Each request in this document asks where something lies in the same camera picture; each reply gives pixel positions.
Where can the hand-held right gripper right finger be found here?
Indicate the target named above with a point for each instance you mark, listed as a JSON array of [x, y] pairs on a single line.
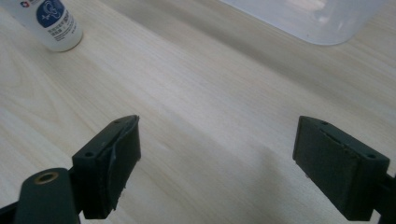
[[339, 177]]

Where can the clear plastic container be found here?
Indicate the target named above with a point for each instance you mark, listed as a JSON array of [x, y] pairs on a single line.
[[308, 18]]

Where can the white bottle with blue label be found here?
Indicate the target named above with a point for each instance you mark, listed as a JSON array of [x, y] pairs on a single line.
[[51, 23]]

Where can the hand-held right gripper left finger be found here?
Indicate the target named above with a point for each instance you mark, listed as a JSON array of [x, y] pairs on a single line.
[[102, 174]]

